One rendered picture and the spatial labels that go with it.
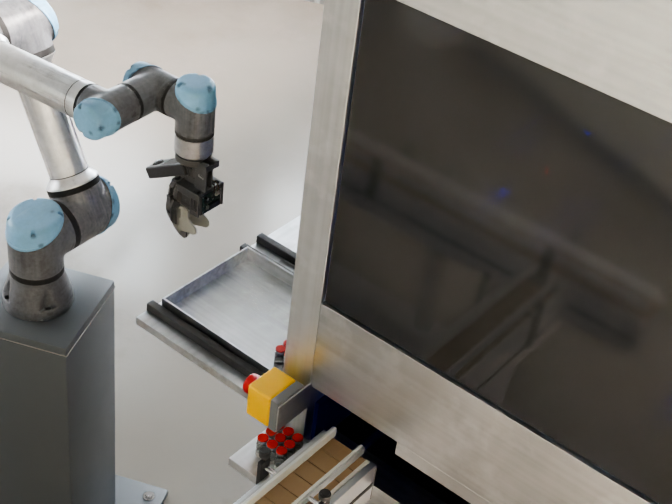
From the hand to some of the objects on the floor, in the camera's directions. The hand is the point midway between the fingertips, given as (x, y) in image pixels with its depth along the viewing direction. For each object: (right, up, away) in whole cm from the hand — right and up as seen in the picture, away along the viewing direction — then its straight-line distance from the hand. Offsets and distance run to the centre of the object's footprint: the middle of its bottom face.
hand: (182, 230), depth 244 cm
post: (+15, -106, +39) cm, 114 cm away
